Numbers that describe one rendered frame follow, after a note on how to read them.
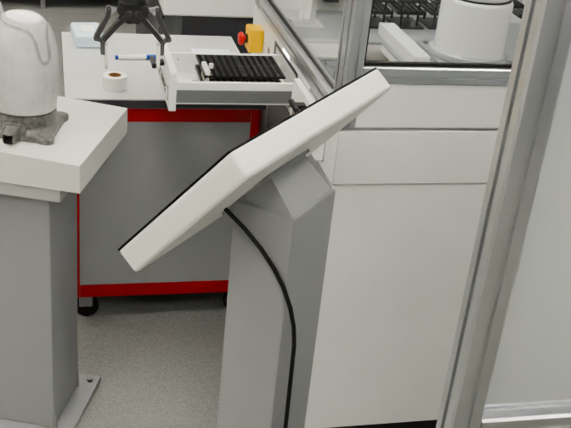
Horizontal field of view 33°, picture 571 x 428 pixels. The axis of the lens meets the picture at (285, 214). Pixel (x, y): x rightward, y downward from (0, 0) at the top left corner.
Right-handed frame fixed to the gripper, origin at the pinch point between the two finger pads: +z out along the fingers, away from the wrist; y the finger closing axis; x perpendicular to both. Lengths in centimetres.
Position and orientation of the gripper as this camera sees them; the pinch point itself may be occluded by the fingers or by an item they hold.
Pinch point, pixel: (132, 63)
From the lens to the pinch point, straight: 262.7
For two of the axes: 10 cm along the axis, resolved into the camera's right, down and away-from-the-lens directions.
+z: -0.9, 8.8, 4.6
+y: 9.7, -0.2, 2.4
